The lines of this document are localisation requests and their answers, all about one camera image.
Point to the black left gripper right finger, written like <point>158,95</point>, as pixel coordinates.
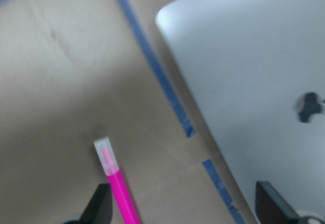
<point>271,207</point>

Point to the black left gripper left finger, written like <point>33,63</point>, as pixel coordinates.
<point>100,207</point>

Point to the pink marker pen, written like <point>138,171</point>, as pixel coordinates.
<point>115,178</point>

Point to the silver closed laptop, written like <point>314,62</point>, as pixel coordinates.
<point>255,69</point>

